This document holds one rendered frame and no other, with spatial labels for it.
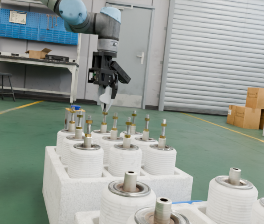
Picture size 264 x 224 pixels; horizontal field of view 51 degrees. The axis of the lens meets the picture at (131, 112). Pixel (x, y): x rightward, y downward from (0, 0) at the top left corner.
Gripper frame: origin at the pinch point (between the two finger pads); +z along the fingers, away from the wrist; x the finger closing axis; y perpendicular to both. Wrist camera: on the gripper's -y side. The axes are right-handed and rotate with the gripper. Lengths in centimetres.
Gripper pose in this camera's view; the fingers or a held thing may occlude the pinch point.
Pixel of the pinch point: (107, 107)
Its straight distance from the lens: 104.0
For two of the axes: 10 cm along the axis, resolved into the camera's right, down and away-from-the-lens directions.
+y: -7.1, -0.1, -7.0
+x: 7.0, 1.3, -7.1
